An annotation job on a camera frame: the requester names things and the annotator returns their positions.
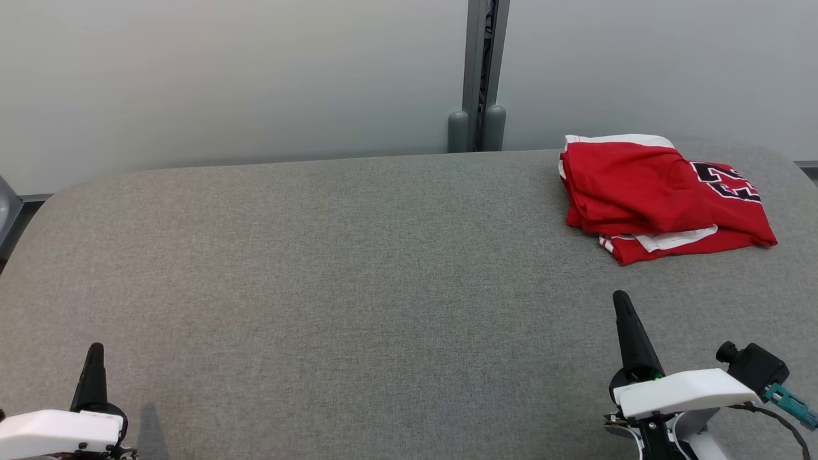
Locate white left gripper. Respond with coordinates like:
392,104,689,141
0,343,125,460

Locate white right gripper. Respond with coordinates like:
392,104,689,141
607,291,761,422

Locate red shorts with white stripe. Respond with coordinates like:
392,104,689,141
559,134,718,238

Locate red white numbered jersey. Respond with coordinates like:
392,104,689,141
598,160,778,266

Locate grey fabric sofa seat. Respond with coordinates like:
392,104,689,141
0,144,818,460

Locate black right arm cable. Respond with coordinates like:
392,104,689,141
729,402,812,460

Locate teal right cable connector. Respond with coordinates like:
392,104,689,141
762,382,818,430

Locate grey metal frame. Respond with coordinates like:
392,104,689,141
0,176,25,249

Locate grey cylinder post foot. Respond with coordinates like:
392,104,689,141
447,110,470,153
482,104,507,152

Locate grey vertical post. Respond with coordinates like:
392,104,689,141
461,0,511,153

